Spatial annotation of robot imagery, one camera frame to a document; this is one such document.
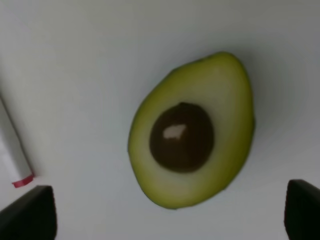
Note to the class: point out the halved avocado with pit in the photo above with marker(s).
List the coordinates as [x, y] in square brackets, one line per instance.
[192, 134]

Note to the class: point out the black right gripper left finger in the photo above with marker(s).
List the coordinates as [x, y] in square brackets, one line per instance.
[31, 217]

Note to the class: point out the white pink-tipped marker pen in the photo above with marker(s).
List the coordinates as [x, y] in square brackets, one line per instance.
[12, 153]

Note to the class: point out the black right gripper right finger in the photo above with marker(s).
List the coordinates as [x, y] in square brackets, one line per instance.
[302, 210]

